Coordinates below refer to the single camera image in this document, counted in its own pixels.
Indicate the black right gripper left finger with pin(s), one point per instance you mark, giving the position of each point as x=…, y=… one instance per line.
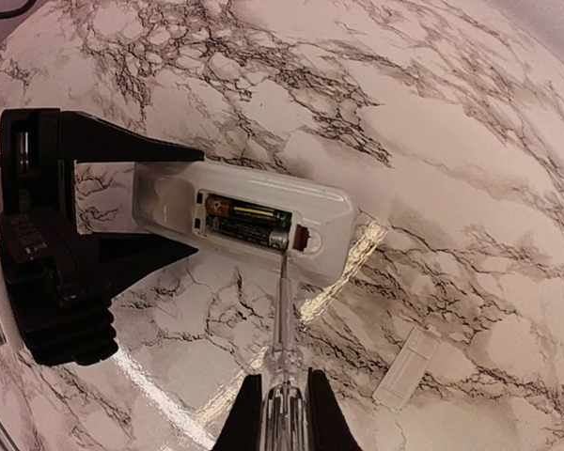
x=241, y=431

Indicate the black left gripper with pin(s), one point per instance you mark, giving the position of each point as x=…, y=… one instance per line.
x=59, y=283

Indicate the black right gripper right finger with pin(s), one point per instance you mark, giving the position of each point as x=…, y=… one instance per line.
x=327, y=427

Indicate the white battery cover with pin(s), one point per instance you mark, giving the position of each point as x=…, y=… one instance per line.
x=408, y=368

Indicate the white remote control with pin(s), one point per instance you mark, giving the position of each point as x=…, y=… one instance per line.
x=169, y=199

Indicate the black AA battery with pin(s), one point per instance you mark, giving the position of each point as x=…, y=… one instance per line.
x=243, y=211
x=261, y=235

